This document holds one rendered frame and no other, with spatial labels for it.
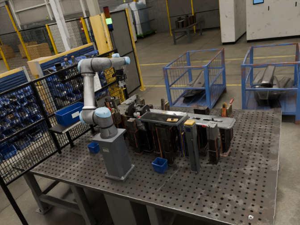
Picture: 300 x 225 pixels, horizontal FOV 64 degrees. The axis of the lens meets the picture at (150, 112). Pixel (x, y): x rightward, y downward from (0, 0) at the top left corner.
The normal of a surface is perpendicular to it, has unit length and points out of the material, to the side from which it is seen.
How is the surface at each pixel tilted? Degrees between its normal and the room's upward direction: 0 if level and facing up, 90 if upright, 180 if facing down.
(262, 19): 90
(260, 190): 0
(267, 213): 0
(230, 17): 90
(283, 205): 0
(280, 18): 90
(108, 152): 90
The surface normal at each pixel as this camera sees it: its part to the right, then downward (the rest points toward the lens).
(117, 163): 0.29, 0.35
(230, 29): -0.51, 0.44
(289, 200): -0.18, -0.89
